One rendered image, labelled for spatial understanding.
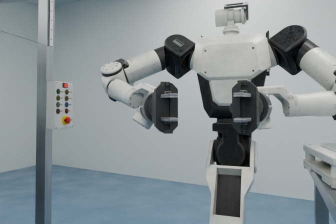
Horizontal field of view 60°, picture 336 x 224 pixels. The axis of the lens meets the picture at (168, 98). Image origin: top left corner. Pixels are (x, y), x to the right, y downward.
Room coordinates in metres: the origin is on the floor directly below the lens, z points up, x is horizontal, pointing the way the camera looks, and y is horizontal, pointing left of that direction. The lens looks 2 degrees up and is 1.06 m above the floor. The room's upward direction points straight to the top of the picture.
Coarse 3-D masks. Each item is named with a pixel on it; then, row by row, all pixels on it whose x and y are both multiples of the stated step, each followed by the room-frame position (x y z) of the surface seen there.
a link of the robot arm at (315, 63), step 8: (312, 48) 0.95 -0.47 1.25; (320, 48) 0.95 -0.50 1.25; (304, 56) 0.95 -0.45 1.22; (312, 56) 0.93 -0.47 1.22; (320, 56) 0.92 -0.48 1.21; (328, 56) 0.91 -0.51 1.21; (304, 64) 0.96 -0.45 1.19; (312, 64) 0.93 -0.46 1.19; (320, 64) 0.90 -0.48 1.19; (328, 64) 0.89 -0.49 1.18; (312, 72) 0.93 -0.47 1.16; (320, 72) 0.90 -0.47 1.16; (328, 72) 0.88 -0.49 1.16; (320, 80) 0.91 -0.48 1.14; (328, 80) 0.88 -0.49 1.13; (328, 88) 0.89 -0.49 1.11
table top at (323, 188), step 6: (312, 174) 0.89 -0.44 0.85; (318, 174) 0.81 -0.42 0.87; (318, 180) 0.77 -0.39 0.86; (318, 186) 0.77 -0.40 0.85; (324, 186) 0.69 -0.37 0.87; (324, 192) 0.68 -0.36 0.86; (330, 192) 0.64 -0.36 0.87; (324, 198) 0.68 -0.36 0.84; (330, 198) 0.61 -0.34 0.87; (330, 204) 0.60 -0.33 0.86; (330, 210) 0.60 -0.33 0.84
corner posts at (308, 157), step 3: (306, 153) 0.89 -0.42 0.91; (309, 153) 0.88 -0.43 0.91; (306, 156) 0.89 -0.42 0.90; (309, 156) 0.88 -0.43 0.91; (312, 156) 0.88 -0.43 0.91; (306, 159) 0.89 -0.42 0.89; (309, 159) 0.88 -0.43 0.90; (312, 159) 0.88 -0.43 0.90; (330, 165) 0.69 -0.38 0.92; (330, 168) 0.69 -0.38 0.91; (333, 168) 0.68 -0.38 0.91; (330, 171) 0.69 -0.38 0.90; (333, 171) 0.68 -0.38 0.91; (333, 174) 0.68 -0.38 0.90
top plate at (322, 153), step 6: (306, 144) 0.89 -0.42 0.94; (312, 144) 0.89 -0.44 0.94; (318, 144) 0.89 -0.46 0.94; (306, 150) 0.87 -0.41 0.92; (312, 150) 0.81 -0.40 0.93; (318, 150) 0.77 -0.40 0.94; (324, 150) 0.77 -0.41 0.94; (330, 150) 0.77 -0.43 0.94; (318, 156) 0.76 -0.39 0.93; (324, 156) 0.72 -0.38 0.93; (330, 156) 0.68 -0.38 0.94; (330, 162) 0.68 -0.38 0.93
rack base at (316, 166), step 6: (306, 162) 0.88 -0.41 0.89; (312, 162) 0.85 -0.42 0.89; (318, 162) 0.85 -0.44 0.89; (306, 168) 0.87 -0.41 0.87; (312, 168) 0.82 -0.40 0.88; (318, 168) 0.77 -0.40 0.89; (324, 168) 0.77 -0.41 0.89; (324, 174) 0.72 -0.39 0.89; (330, 174) 0.70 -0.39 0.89; (324, 180) 0.72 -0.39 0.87; (330, 180) 0.68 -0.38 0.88
